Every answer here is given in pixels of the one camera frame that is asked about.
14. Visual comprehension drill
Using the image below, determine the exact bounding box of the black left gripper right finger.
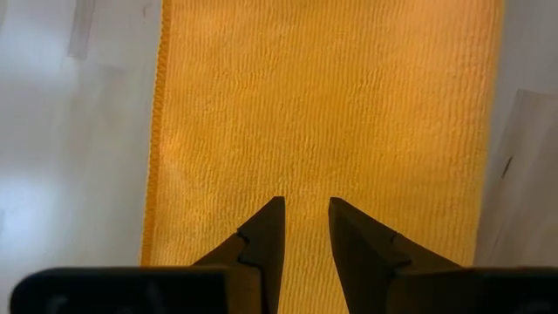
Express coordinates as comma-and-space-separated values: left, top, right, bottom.
328, 196, 558, 314

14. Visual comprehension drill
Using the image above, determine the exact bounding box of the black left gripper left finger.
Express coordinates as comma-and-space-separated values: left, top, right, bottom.
9, 195, 287, 314

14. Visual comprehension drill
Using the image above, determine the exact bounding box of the orange microfiber towel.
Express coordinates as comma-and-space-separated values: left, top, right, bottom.
139, 0, 506, 314

